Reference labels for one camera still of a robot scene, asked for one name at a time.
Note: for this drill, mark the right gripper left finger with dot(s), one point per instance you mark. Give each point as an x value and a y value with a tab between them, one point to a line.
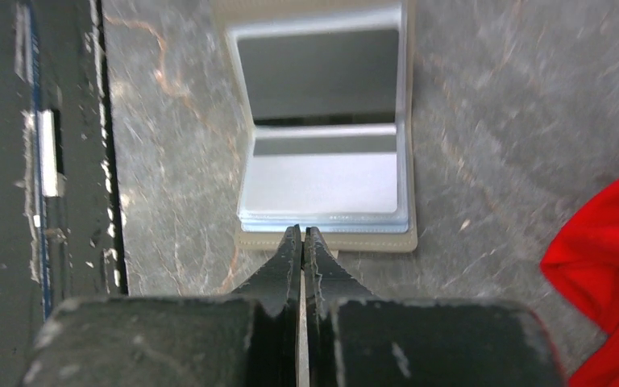
247	337

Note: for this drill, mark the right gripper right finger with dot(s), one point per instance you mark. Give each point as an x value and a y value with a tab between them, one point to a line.
358	339

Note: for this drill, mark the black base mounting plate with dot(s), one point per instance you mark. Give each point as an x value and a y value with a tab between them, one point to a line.
60	235

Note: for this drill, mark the red kung fu t-shirt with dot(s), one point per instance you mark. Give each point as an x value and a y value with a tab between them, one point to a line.
582	263

